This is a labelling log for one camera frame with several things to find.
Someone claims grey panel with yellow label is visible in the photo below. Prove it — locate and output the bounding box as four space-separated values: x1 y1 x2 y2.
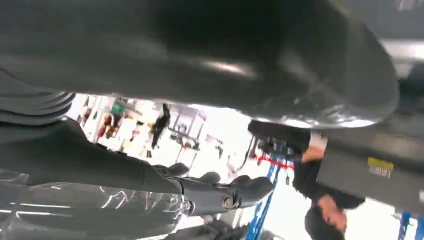
314 62 424 216

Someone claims blue metal rack frame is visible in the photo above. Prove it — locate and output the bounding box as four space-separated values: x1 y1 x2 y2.
245 162 424 240

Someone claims person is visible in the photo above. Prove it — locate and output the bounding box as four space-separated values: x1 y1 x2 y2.
150 103 171 150
248 119 365 240

